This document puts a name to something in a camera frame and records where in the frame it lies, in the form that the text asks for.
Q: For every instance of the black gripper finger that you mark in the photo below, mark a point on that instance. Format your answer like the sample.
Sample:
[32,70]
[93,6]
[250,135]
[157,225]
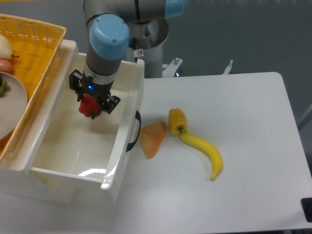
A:
[74,83]
[107,104]

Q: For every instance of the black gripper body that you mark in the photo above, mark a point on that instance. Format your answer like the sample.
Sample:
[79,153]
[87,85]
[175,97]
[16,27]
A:
[95,85]

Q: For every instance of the red bell pepper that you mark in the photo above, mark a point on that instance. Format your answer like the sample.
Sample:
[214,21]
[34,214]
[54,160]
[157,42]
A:
[89,107]

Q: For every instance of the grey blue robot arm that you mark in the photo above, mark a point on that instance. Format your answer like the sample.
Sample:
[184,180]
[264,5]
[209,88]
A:
[117,30]

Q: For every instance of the upper white drawer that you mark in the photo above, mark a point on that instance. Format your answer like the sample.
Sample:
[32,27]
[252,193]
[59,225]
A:
[77,149]

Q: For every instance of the white drawer cabinet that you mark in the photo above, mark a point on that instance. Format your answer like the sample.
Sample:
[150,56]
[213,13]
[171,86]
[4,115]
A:
[15,170]

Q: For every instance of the yellow bell pepper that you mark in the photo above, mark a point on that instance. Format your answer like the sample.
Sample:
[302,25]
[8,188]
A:
[177,122]

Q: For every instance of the yellow woven basket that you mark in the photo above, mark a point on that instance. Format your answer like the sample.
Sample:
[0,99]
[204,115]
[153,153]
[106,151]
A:
[35,44]

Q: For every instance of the orange fruit wedge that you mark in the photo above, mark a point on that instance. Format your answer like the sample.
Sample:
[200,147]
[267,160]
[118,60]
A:
[151,138]

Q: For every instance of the white plate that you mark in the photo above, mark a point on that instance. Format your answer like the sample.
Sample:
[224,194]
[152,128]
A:
[13,104]

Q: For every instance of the pink sausage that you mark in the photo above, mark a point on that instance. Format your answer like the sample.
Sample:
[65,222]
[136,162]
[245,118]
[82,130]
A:
[5,66]

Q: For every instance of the green grapes on plate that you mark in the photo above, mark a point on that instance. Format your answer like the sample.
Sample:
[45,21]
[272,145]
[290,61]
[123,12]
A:
[4,87]

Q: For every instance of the pale pear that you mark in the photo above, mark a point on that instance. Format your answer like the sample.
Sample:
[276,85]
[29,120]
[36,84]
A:
[6,51]

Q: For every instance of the yellow banana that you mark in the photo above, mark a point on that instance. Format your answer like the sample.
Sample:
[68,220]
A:
[207,148]

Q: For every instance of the black device at table edge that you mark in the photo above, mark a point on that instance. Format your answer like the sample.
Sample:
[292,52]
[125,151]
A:
[307,208]

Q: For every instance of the white table frame bracket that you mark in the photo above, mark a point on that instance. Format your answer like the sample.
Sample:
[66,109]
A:
[228,68]

